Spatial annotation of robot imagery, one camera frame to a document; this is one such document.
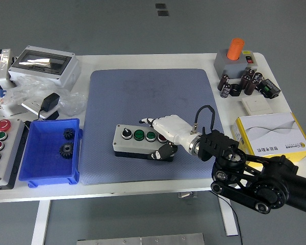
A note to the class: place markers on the white wall switch panel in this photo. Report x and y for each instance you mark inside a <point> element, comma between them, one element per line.
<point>257,104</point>

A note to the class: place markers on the clear plastic bag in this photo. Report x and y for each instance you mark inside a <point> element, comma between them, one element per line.
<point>71,103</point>

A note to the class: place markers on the white wall socket panel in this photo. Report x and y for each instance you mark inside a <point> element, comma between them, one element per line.
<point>30,106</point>

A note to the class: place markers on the black capacitor with silver top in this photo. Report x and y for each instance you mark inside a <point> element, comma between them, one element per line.
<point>226,91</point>

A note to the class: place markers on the black power adapter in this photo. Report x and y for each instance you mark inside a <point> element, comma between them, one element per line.
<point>49,102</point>

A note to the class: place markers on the white breaker with blue lever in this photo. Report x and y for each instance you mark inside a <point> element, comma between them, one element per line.
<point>5,107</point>

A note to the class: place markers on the grey enclosure with clear lid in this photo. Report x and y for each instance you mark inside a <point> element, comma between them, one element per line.
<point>63,74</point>

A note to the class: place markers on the dark floor plate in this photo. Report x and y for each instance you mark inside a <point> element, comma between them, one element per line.
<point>160,6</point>
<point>162,13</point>

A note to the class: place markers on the grey four-button control box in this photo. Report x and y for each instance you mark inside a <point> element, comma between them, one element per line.
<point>122,145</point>

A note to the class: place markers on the white table leg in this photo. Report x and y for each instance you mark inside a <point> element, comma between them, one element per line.
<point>40,222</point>
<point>229,222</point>

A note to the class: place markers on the metal bracket under table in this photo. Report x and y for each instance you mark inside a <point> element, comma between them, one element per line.
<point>187,195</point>

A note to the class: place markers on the grey-blue textured mat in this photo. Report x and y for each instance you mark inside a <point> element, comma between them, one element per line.
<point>132,97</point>

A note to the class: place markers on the orange cylinder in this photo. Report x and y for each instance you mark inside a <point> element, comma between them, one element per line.
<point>234,49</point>

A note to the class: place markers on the blue plastic bin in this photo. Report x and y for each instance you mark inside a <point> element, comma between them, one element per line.
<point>43,163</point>

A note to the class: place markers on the large black bevel gear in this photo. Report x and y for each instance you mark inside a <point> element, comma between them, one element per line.
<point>66,150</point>

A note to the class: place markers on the grey switch box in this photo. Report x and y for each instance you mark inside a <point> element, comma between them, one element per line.
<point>230,67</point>

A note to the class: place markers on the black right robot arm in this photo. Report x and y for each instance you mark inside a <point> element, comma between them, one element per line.
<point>270,183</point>

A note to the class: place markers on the black and white device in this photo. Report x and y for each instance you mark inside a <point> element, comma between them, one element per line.
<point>3,66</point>

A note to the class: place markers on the black module with green terminal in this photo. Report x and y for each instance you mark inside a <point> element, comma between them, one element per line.
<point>269,89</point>

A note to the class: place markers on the grey metal plate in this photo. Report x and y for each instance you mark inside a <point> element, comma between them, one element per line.
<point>142,240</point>

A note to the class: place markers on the yellow and white cardboard box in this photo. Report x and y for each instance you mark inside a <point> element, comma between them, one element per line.
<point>270,127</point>

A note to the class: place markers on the small black bevel gear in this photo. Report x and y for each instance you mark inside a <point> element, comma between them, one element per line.
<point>69,134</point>

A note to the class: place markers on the grey five-button control box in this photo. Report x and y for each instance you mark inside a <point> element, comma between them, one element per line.
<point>7,153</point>

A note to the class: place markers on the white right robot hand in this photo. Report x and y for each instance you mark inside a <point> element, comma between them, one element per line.
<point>173,127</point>

